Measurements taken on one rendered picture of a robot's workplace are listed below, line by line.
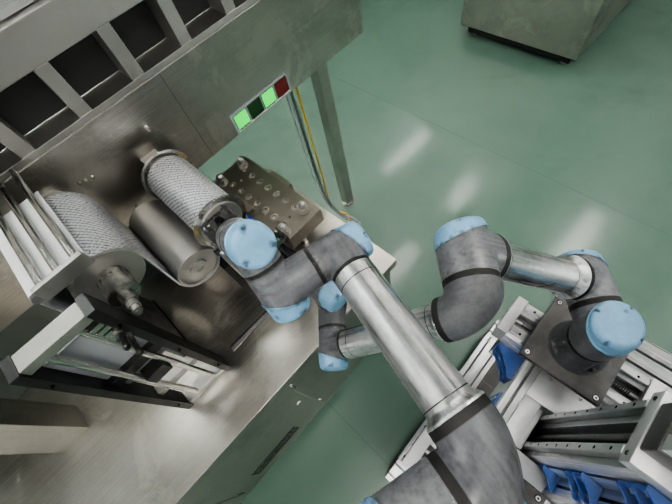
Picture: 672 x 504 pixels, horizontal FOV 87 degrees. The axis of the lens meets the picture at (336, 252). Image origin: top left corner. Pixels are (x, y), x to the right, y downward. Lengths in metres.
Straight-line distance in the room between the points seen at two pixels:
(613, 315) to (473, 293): 0.42
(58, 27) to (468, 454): 1.04
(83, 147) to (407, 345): 0.89
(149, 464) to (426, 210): 1.89
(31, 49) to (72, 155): 0.23
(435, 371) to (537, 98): 2.76
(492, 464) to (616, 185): 2.38
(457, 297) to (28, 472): 1.29
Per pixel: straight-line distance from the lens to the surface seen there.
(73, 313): 0.75
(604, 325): 1.04
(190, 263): 0.96
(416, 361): 0.52
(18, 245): 0.90
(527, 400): 1.27
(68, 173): 1.10
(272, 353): 1.12
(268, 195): 1.21
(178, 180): 0.98
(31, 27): 1.00
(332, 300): 0.85
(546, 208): 2.49
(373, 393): 1.95
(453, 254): 0.75
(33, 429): 1.26
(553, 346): 1.21
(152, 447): 1.24
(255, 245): 0.55
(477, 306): 0.72
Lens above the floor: 1.93
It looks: 61 degrees down
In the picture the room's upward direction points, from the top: 19 degrees counter-clockwise
